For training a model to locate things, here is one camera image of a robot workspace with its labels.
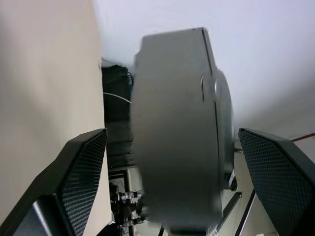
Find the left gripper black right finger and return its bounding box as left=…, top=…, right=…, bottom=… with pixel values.
left=237, top=127, right=315, bottom=236

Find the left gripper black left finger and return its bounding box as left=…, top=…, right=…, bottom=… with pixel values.
left=0, top=127, right=108, bottom=236

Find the motor stator with copper windings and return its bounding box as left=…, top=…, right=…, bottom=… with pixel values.
left=131, top=27, right=221, bottom=230

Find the silver metal bar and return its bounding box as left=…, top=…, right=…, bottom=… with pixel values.
left=235, top=189, right=258, bottom=236

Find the black metal rod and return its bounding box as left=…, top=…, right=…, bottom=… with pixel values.
left=221, top=191, right=243, bottom=218

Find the black and silver equipment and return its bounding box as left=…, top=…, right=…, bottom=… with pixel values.
left=108, top=167, right=149, bottom=230

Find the black bag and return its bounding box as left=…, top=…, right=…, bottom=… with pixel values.
left=101, top=57, right=135, bottom=168

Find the thin white cable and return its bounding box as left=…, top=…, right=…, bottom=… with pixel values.
left=102, top=92, right=133, bottom=105

